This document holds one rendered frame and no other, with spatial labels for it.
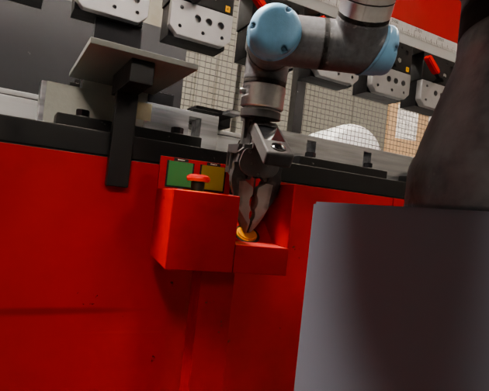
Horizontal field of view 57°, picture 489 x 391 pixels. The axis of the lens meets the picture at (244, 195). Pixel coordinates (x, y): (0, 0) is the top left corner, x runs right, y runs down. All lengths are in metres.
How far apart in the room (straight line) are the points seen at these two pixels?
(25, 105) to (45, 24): 0.40
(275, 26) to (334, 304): 0.49
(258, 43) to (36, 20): 1.03
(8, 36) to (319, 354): 1.42
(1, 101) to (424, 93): 1.17
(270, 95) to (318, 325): 0.56
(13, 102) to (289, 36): 0.78
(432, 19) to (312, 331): 1.41
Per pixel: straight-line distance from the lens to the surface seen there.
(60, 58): 1.56
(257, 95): 0.77
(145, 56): 0.78
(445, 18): 1.65
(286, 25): 0.67
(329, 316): 0.24
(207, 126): 1.07
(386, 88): 1.40
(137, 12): 1.07
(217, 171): 0.85
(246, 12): 1.21
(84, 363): 0.93
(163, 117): 1.04
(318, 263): 0.25
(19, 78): 1.54
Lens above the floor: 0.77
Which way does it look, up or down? 1 degrees up
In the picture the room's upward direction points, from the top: 6 degrees clockwise
